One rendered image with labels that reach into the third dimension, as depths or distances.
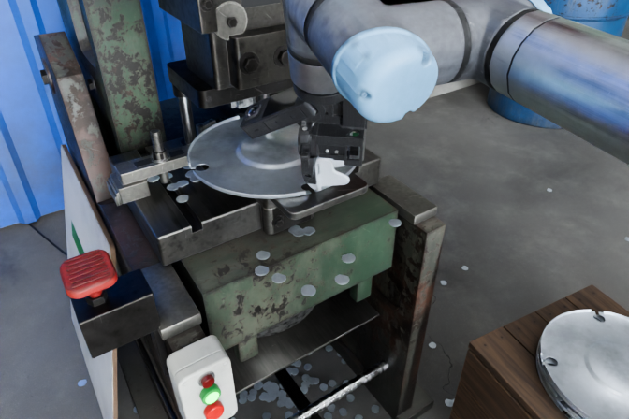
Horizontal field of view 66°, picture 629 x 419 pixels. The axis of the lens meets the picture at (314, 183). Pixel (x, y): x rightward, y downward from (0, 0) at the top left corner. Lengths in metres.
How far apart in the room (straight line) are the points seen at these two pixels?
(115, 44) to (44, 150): 1.14
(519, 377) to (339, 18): 0.84
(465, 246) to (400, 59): 1.56
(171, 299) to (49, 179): 1.43
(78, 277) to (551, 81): 0.56
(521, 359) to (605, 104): 0.80
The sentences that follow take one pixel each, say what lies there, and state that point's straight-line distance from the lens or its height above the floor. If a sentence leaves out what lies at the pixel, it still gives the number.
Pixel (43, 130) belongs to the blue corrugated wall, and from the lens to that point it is 2.05.
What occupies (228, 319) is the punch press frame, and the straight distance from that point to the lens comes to 0.83.
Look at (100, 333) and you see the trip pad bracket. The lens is 0.72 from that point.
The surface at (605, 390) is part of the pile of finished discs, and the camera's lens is 1.09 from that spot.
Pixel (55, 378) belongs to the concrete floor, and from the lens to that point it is 1.61.
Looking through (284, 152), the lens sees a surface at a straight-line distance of 0.80.
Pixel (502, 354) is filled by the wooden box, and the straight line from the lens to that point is 1.11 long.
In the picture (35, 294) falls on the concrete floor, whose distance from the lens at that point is 1.88.
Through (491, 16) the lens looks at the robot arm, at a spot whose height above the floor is 1.08.
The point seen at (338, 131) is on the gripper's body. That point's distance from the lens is 0.59.
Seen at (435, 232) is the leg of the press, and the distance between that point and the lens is 0.93.
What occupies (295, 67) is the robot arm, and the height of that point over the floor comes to 1.01.
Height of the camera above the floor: 1.18
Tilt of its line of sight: 33 degrees down
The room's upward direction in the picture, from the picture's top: straight up
